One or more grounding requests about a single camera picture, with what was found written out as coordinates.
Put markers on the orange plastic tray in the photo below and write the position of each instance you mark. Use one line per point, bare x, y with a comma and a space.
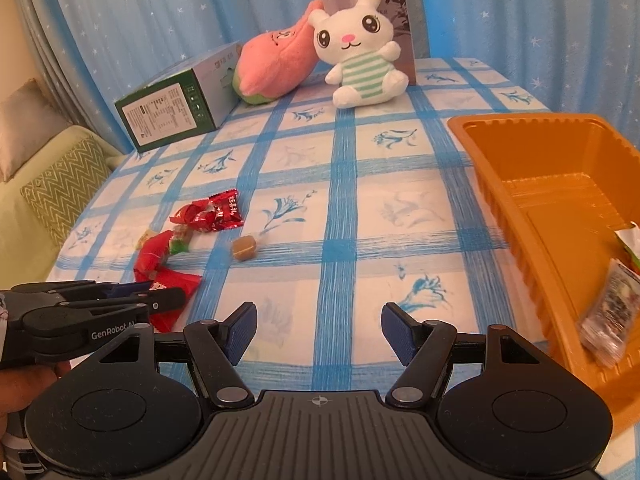
540, 210

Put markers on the white bunny plush toy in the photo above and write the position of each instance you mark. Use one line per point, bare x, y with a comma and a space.
357, 55

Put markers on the green red candy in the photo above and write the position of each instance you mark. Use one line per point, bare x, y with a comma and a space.
180, 244

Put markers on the pink peach plush toy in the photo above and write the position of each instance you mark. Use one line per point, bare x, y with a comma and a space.
280, 60

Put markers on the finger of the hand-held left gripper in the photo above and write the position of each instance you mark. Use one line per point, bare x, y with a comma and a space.
75, 287
165, 300

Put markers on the red foil twisted candy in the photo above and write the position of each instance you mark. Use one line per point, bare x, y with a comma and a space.
192, 212

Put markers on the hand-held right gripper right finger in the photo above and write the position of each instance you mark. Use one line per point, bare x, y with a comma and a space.
397, 332

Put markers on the small beige candy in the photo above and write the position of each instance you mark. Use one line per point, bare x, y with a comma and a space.
147, 238

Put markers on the gold candy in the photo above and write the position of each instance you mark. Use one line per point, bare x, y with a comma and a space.
245, 248

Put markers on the small red printed packet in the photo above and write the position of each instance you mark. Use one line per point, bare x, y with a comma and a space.
227, 207

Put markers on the brown grey cardboard box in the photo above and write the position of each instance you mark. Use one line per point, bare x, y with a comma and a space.
402, 20

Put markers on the beige pillow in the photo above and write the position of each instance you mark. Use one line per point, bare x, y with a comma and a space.
25, 125

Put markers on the light green sofa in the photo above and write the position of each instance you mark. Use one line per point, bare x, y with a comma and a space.
20, 230

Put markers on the large red snack packet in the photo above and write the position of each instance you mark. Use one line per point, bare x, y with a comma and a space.
175, 285

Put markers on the green zigzag pillow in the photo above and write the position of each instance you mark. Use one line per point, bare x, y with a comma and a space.
65, 185

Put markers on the clear dark-print snack packet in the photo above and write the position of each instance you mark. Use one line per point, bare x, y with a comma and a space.
612, 310

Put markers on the blue checked tablecloth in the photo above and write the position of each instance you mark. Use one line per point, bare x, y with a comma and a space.
380, 200

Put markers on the green white cardboard box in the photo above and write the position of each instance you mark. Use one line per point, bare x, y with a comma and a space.
170, 110

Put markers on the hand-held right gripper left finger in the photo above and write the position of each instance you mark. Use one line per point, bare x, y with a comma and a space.
242, 332

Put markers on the white green snack packet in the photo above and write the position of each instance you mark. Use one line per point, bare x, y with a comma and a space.
631, 247

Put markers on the blue star curtain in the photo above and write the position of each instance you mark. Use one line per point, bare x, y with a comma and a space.
150, 5

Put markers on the person's left hand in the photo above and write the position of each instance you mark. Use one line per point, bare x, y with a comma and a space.
25, 390

